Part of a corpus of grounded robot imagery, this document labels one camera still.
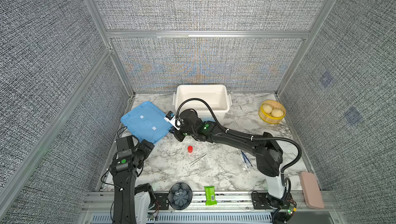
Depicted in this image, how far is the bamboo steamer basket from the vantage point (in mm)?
1023

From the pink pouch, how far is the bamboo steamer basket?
1.12 ft

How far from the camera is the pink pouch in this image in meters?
0.73
